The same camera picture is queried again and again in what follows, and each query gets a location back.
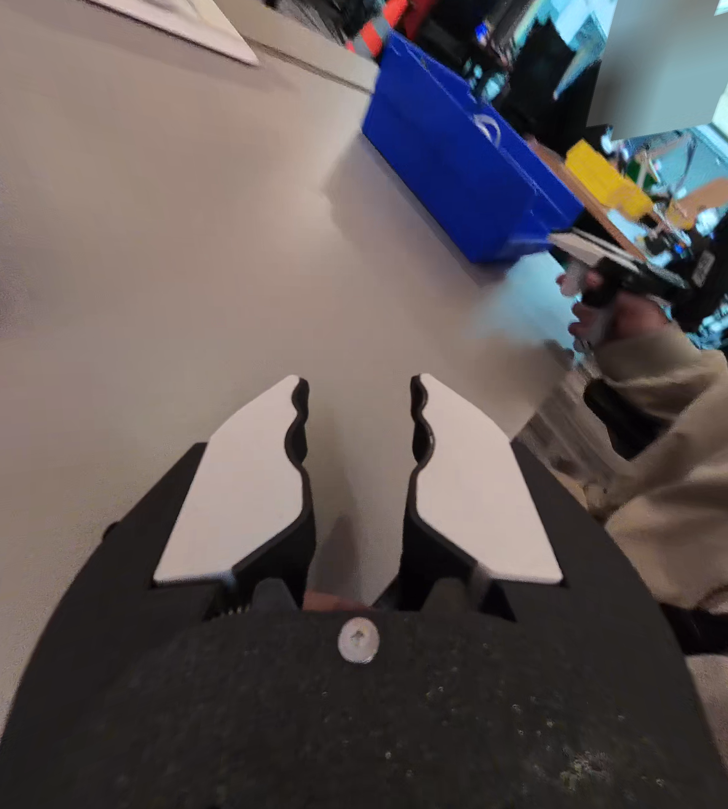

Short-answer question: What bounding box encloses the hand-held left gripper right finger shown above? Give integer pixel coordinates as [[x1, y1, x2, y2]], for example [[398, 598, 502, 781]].
[[396, 373, 564, 611]]

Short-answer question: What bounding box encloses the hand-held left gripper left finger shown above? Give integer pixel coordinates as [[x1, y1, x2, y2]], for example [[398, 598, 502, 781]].
[[152, 376, 316, 611]]

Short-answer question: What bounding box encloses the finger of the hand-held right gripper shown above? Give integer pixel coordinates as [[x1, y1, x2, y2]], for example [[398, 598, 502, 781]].
[[547, 231, 605, 266], [571, 228, 650, 265]]

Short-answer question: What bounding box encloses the blue plastic bin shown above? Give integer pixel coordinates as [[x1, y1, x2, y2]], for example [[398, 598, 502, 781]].
[[361, 30, 586, 265]]

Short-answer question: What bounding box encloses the person's right forearm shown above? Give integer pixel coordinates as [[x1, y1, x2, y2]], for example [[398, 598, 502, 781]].
[[582, 325, 728, 437]]

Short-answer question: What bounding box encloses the grey desk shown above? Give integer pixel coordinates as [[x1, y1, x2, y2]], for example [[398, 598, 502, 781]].
[[0, 0, 599, 804]]

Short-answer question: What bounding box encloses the person's right hand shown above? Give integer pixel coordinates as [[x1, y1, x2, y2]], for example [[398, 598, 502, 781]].
[[567, 294, 673, 350]]

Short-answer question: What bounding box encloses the yellow plastic bin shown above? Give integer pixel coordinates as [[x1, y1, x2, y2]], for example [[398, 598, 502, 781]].
[[565, 139, 652, 219]]

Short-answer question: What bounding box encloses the person's beige jacket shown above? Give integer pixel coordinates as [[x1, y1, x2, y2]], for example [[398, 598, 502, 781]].
[[585, 363, 728, 809]]

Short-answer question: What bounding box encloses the orange traffic cone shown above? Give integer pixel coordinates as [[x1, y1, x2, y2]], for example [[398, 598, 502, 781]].
[[346, 0, 410, 59]]

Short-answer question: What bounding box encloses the wooden book stand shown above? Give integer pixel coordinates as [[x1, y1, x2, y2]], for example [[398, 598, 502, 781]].
[[86, 0, 260, 67]]

